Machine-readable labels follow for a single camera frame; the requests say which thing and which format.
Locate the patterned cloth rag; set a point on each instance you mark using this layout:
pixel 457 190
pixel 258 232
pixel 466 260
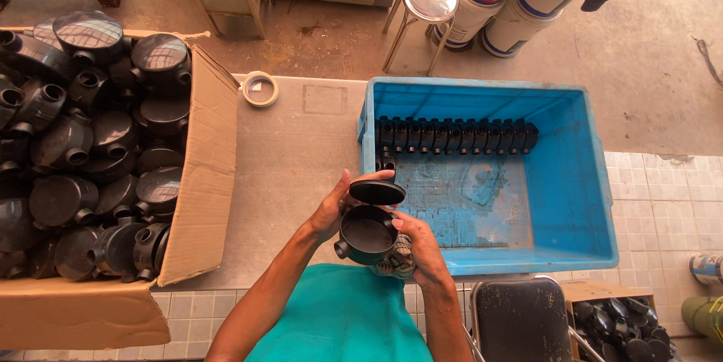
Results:
pixel 399 260

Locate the small heap of black fittings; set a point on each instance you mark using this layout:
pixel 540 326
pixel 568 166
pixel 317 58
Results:
pixel 621 328

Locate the person's left hand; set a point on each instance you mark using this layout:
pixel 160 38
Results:
pixel 327 215

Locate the single black junction box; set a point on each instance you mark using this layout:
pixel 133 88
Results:
pixel 386 162

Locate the black round junction box body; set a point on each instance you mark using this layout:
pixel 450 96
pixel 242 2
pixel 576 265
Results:
pixel 364 237

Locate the green cylinder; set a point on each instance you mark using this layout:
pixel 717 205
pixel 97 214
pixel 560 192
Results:
pixel 703 317

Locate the large cardboard carton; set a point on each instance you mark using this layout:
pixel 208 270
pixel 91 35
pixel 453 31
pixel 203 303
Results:
pixel 209 158

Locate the small cardboard carton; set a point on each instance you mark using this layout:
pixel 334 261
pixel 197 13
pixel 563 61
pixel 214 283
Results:
pixel 598 289

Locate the white bucket blue band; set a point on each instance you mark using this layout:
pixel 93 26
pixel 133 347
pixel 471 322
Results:
pixel 517 28

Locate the black seat metal chair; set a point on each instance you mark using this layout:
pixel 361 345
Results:
pixel 519 317

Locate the white blue can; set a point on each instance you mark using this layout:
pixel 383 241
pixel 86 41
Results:
pixel 706 269

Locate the blue plastic crate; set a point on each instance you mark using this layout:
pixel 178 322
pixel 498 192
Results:
pixel 570 181

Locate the row of black junction boxes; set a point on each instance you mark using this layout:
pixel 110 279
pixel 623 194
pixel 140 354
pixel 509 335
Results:
pixel 457 136

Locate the white plastic bucket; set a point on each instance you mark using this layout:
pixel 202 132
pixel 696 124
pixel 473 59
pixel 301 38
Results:
pixel 466 20

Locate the heap of black junction boxes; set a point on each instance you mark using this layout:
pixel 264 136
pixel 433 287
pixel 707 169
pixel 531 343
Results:
pixel 90 147

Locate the black round lid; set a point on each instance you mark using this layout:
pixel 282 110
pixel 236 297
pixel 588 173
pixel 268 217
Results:
pixel 377 192

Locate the person's right hand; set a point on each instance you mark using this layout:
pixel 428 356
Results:
pixel 426 257

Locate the beige masking tape roll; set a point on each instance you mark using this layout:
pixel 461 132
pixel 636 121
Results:
pixel 260 89

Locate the person's green shirt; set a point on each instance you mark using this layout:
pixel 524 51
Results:
pixel 339 317

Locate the person's right fingers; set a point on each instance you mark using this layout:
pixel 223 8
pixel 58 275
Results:
pixel 404 226

